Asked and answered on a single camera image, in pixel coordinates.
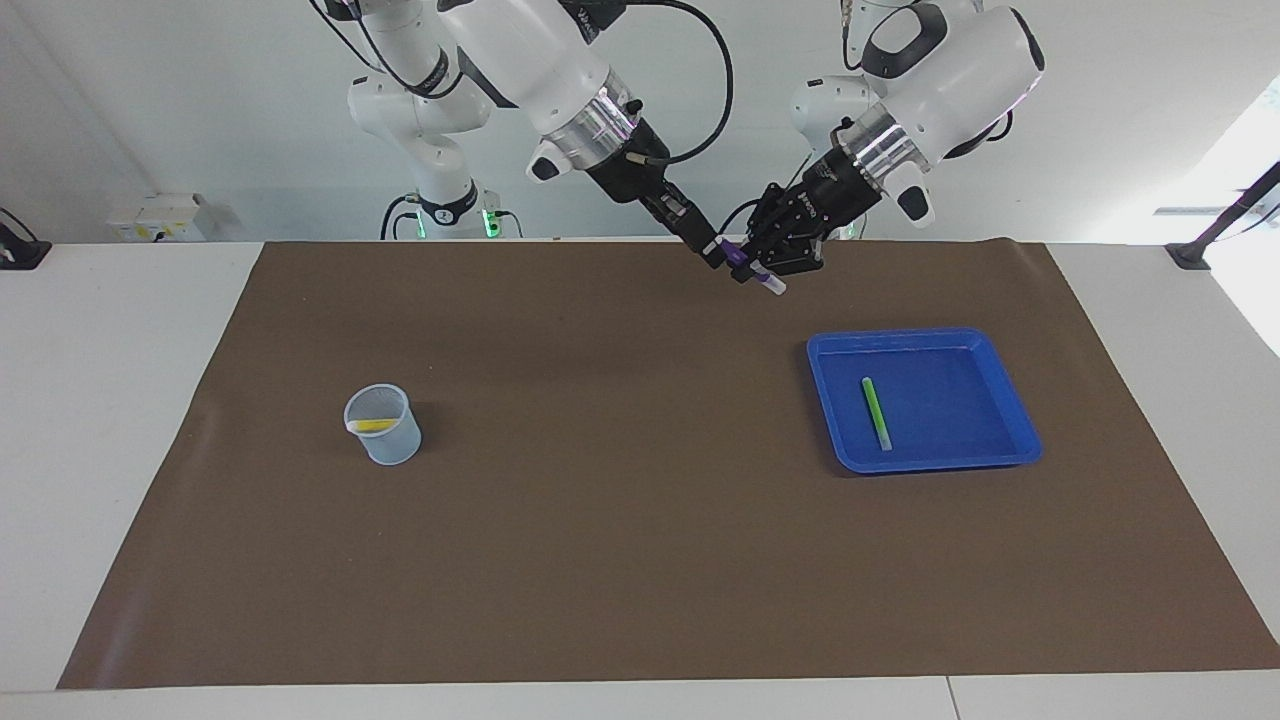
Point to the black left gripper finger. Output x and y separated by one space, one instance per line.
775 215
795 260

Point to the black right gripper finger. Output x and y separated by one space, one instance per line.
712 252
715 230

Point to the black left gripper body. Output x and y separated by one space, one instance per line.
840 195

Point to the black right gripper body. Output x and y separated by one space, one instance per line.
640 175

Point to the purple pen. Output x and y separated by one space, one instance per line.
765 280

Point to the green pen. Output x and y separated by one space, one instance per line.
877 415

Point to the yellow pen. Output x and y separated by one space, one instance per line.
370 426

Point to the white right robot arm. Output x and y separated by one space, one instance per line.
530 60

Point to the blue plastic tray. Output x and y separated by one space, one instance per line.
950 410

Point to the brown table mat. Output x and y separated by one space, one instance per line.
600 520

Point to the translucent plastic cup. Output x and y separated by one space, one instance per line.
395 445

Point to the black table clamp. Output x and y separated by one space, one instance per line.
25 255

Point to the black camera stand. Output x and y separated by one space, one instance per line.
1215 230

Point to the white wall socket box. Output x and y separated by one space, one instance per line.
165 218

